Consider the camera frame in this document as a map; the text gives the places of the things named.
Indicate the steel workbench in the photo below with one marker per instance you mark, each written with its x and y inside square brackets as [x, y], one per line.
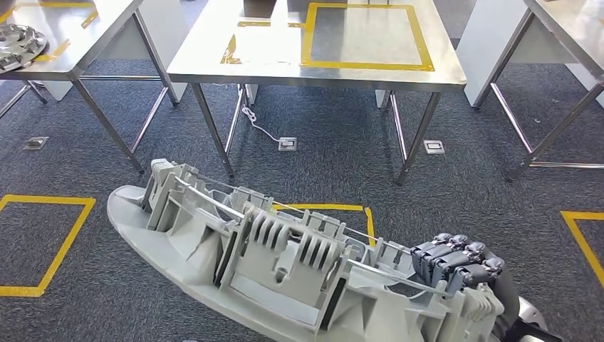
[264, 52]
[575, 28]
[108, 33]

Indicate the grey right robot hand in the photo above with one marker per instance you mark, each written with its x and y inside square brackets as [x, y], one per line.
[472, 269]

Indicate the yellow floor tape square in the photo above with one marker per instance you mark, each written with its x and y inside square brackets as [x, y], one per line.
[585, 215]

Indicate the yellow tape strip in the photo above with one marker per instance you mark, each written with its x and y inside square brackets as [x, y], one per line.
[52, 51]
[89, 19]
[269, 24]

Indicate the white cabinet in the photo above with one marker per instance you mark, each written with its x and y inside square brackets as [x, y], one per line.
[486, 47]
[165, 23]

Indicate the grey plastic wheel hubcap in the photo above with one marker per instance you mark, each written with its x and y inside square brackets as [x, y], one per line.
[264, 274]
[19, 47]

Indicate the steel floor socket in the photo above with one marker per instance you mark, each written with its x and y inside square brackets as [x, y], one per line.
[434, 147]
[36, 143]
[287, 144]

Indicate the yellow tape rectangle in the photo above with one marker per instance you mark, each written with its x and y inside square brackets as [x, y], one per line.
[368, 65]

